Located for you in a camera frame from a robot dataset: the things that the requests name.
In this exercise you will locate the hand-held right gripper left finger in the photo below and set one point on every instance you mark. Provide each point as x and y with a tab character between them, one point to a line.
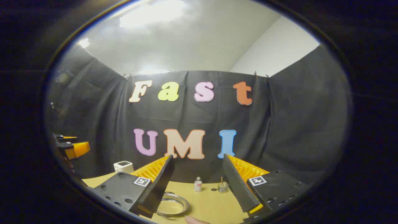
161	183

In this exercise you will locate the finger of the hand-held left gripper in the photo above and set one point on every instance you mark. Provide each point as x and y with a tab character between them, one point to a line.
79	149
62	138

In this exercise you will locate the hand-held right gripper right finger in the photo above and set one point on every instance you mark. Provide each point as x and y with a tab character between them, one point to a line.
238	183

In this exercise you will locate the small clear glass holder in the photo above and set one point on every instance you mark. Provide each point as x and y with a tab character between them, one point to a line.
223	187

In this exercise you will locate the heap of yellow soybeans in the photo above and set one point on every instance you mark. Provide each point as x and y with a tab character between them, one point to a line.
171	207

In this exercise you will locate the small clear bottle white label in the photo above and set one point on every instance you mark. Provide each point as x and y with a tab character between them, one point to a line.
198	185

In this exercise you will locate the white toaster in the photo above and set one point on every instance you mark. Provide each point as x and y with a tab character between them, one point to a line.
123	167

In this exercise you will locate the black backdrop cloth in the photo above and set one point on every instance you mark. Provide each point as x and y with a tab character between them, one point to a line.
295	124

